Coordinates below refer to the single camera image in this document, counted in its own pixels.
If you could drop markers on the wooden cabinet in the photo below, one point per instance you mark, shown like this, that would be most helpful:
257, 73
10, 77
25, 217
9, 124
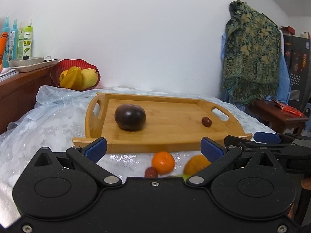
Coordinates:
21, 89

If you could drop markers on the wooden serving tray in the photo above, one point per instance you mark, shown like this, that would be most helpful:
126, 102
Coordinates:
170, 116

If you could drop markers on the red booklet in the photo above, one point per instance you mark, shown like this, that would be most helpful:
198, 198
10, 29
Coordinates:
288, 108

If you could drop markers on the beige plastic tray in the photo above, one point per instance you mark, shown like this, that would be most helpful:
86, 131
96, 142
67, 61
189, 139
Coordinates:
26, 63

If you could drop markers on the white object on cabinet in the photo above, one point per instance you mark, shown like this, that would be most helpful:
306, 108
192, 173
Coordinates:
47, 57

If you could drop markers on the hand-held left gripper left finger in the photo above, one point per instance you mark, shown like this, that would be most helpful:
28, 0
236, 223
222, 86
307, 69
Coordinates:
96, 148

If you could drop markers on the yellow starfruit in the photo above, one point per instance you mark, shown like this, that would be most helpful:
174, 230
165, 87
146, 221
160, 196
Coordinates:
71, 77

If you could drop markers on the large brownish orange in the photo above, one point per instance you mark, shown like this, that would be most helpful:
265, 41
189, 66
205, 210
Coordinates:
194, 166

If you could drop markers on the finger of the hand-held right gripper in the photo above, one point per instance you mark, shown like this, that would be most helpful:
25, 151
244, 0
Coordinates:
289, 151
267, 137

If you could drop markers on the orange crayon-shaped bottle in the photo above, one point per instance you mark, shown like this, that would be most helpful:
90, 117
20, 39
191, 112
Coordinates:
2, 51

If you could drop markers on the teal spray bottle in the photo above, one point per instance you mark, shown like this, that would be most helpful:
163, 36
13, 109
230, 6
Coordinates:
13, 41

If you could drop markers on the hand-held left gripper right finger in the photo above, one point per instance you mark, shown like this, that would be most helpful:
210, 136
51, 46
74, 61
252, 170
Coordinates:
212, 150

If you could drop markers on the black patterned cabinet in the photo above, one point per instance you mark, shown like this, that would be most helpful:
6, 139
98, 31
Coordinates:
297, 65

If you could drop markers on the brown box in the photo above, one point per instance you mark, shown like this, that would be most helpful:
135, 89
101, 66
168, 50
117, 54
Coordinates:
288, 30

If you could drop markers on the small cardboard box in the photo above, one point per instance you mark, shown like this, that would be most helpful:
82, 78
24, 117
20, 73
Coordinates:
305, 35

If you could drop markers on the red jujube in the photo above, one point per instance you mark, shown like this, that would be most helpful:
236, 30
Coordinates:
207, 122
151, 172

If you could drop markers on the small bright tangerine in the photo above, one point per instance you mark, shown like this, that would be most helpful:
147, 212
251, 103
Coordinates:
163, 163

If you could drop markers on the dark wooden stool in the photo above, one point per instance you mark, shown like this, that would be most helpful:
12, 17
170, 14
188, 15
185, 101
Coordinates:
272, 116

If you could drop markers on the red fruit bowl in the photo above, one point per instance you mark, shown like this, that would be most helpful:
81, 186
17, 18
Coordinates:
57, 69

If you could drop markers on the green patterned cloth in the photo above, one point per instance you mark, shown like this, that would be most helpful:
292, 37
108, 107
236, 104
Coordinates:
252, 53

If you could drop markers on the yellow mango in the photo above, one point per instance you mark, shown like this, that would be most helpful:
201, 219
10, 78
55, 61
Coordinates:
89, 77

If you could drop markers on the pale green bottle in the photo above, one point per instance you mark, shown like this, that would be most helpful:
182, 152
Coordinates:
21, 43

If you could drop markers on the dark purple round fruit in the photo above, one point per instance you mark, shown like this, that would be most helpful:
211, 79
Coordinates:
130, 117

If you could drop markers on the small orange fruit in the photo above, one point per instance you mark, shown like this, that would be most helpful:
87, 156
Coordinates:
63, 74

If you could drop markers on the green fruit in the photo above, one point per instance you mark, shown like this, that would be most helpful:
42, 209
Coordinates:
185, 177

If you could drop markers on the clear patterned plastic sheet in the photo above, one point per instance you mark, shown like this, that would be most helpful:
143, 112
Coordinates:
48, 126

